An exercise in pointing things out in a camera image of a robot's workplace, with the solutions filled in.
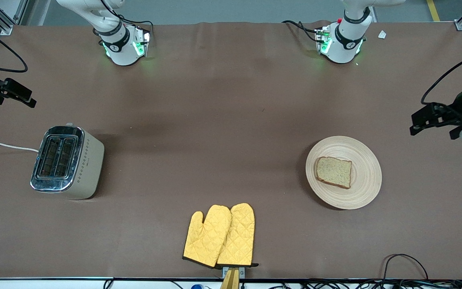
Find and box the white toaster power cable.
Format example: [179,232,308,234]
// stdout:
[0,142,40,153]

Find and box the chrome and cream two-slot toaster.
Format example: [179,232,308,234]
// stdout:
[30,122,105,200]

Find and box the black arm base cable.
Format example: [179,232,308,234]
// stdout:
[101,0,154,41]
[282,20,320,43]

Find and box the small metal bracket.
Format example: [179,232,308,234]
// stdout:
[222,266,245,279]

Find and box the round pale wooden plate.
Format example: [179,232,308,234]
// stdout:
[305,136,383,210]

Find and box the yellow quilted oven mitt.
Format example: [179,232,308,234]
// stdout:
[216,203,259,268]
[182,205,232,268]

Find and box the black right arm base cable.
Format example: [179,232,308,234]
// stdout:
[101,0,154,41]

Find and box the black left arm base cable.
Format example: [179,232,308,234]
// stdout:
[282,20,320,43]

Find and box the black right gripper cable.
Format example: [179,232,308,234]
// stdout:
[0,19,28,73]

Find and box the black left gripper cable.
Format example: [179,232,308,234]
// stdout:
[421,42,462,106]

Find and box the slice of brown-crust toast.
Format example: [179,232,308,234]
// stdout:
[315,156,353,189]

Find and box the black looped cable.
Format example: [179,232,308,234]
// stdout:
[383,254,429,281]

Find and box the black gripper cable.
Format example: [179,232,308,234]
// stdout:
[421,42,462,106]
[0,19,28,73]

